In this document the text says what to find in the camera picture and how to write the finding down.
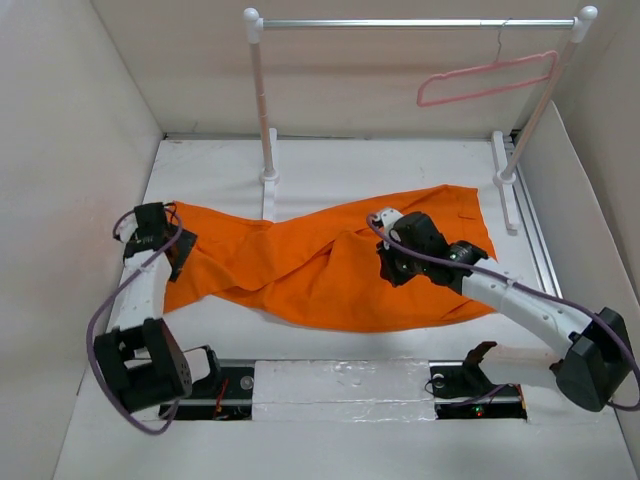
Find orange trousers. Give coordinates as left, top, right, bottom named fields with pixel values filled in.
left=164, top=185, right=495, bottom=333

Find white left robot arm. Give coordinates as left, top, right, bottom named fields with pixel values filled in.
left=88, top=202, right=223, bottom=414

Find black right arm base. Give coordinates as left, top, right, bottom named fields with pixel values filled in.
left=424, top=341, right=528, bottom=420

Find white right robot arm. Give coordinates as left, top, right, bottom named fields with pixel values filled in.
left=367, top=208, right=639, bottom=412

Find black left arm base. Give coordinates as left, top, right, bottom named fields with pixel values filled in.
left=174, top=362, right=255, bottom=421

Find pink clothes hanger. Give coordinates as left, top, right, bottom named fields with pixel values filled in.
left=416, top=18, right=559, bottom=108

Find white foam block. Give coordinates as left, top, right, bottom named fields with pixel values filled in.
left=252, top=359, right=435, bottom=423

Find white clothes rack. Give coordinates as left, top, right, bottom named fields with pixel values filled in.
left=243, top=5, right=599, bottom=235

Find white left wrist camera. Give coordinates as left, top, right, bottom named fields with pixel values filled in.
left=113, top=216, right=137, bottom=244

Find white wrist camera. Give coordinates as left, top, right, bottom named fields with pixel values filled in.
left=113, top=216, right=137, bottom=244
left=372, top=207, right=403, bottom=231

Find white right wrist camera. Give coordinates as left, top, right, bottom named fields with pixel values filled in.
left=372, top=207, right=403, bottom=231

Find aluminium side rail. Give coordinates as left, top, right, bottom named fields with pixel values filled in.
left=504, top=130, right=566, bottom=301

